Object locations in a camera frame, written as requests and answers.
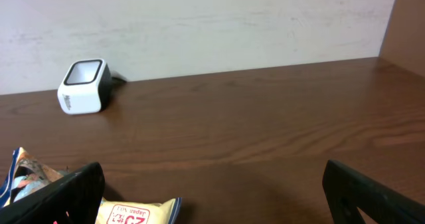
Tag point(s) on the yellow chips bag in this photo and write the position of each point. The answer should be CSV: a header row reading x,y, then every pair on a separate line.
x,y
27,175

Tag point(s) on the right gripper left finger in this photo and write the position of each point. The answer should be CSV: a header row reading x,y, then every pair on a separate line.
x,y
74,198

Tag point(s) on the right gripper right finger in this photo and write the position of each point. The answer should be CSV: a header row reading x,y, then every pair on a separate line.
x,y
348,192

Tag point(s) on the white barcode scanner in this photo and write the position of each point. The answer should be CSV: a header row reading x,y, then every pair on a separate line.
x,y
86,88

